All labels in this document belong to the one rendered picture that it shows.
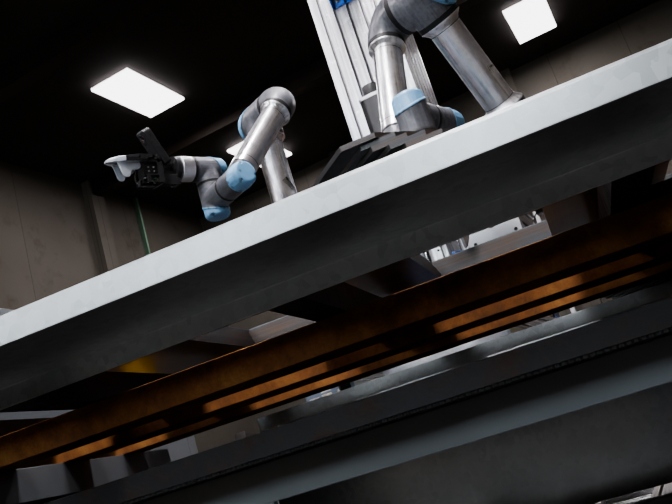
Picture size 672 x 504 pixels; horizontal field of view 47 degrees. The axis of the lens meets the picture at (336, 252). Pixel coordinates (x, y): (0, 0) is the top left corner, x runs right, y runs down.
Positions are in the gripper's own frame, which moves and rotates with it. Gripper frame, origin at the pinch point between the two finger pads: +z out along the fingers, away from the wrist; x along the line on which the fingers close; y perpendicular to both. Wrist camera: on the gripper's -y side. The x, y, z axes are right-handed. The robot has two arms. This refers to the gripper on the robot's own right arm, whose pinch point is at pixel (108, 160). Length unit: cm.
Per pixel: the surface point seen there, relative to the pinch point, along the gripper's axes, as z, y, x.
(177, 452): -14, 80, 16
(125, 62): -359, -368, 634
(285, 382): 9, 68, -72
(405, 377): -34, 72, -59
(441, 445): 21, 80, -117
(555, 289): -17, 62, -113
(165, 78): -426, -365, 658
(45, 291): -315, -134, 889
